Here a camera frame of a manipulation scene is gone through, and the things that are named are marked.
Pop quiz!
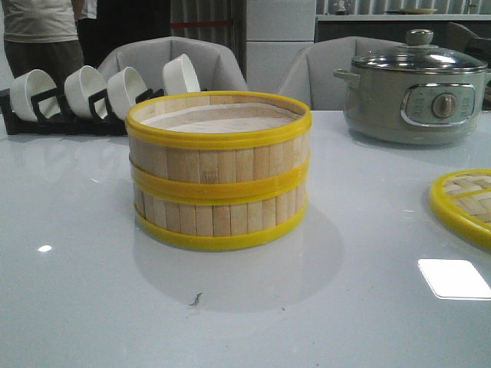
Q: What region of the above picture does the bamboo steamer basket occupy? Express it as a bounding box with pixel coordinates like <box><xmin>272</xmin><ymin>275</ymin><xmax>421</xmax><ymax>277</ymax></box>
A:
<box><xmin>133</xmin><ymin>182</ymin><xmax>308</xmax><ymax>251</ymax></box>
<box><xmin>126</xmin><ymin>91</ymin><xmax>311</xmax><ymax>205</ymax></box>

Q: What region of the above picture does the grey chair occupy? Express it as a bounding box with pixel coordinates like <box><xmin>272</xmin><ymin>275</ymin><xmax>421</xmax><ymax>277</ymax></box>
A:
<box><xmin>277</xmin><ymin>36</ymin><xmax>398</xmax><ymax>110</ymax></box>
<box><xmin>98</xmin><ymin>36</ymin><xmax>248</xmax><ymax>90</ymax></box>

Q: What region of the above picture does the person in beige shirt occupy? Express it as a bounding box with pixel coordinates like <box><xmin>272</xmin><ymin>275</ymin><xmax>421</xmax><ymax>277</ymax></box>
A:
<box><xmin>2</xmin><ymin>0</ymin><xmax>84</xmax><ymax>84</ymax></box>

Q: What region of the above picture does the bamboo steamer lid yellow rim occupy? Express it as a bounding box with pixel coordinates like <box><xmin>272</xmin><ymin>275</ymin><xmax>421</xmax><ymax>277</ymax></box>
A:
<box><xmin>429</xmin><ymin>168</ymin><xmax>490</xmax><ymax>250</ymax></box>

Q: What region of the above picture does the glass pot lid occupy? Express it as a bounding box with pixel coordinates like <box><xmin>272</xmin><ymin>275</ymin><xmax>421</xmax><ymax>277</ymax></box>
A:
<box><xmin>351</xmin><ymin>29</ymin><xmax>488</xmax><ymax>74</ymax></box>

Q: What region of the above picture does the white refrigerator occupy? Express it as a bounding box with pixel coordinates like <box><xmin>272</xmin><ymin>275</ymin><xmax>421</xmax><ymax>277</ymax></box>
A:
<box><xmin>245</xmin><ymin>1</ymin><xmax>317</xmax><ymax>93</ymax></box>

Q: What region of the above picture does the person in black clothes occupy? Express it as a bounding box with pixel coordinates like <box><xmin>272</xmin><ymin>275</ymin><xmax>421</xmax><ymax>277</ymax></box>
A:
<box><xmin>76</xmin><ymin>0</ymin><xmax>171</xmax><ymax>67</ymax></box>

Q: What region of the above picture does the white bowl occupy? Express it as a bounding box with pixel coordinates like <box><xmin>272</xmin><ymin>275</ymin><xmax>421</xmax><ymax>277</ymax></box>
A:
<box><xmin>107</xmin><ymin>67</ymin><xmax>147</xmax><ymax>120</ymax></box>
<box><xmin>162</xmin><ymin>54</ymin><xmax>200</xmax><ymax>95</ymax></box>
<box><xmin>64</xmin><ymin>65</ymin><xmax>107</xmax><ymax>119</ymax></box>
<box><xmin>9</xmin><ymin>69</ymin><xmax>57</xmax><ymax>122</ymax></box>

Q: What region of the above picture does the left grey chair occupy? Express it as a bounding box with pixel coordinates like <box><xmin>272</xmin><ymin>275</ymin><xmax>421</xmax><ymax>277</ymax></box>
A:
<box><xmin>98</xmin><ymin>36</ymin><xmax>248</xmax><ymax>90</ymax></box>

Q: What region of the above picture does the black dish rack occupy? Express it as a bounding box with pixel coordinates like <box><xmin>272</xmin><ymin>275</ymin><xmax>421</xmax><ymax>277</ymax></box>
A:
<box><xmin>0</xmin><ymin>87</ymin><xmax>166</xmax><ymax>136</ymax></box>

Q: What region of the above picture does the dark sideboard cabinet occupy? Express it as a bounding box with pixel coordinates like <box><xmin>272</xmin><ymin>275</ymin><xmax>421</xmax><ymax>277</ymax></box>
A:
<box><xmin>315</xmin><ymin>14</ymin><xmax>490</xmax><ymax>46</ymax></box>

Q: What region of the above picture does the grey electric cooking pot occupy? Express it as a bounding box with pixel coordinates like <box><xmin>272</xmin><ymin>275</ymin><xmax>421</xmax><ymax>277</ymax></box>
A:
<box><xmin>334</xmin><ymin>67</ymin><xmax>490</xmax><ymax>145</ymax></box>

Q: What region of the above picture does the right grey chair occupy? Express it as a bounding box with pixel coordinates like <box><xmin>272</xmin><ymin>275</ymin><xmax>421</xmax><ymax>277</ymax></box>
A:
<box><xmin>277</xmin><ymin>36</ymin><xmax>398</xmax><ymax>110</ymax></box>

